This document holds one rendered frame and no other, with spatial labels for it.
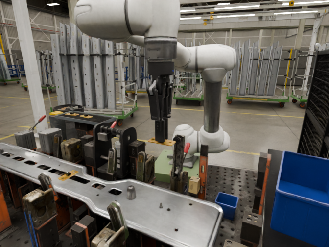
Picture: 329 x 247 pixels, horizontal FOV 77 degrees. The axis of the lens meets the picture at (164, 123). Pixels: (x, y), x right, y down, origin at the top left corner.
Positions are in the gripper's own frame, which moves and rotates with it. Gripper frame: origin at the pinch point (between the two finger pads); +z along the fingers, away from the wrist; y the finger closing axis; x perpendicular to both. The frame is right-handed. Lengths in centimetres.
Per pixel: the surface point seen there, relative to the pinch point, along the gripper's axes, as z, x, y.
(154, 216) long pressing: 29.0, -0.5, 5.0
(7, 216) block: 51, -77, 14
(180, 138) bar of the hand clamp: 8.8, 0.1, -16.0
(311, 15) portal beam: -206, 167, -1192
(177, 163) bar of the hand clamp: 18.8, -0.3, -14.5
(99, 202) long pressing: 28.8, -21.8, 7.8
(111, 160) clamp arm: 23.9, -32.9, -12.8
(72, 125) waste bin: 83, -254, -172
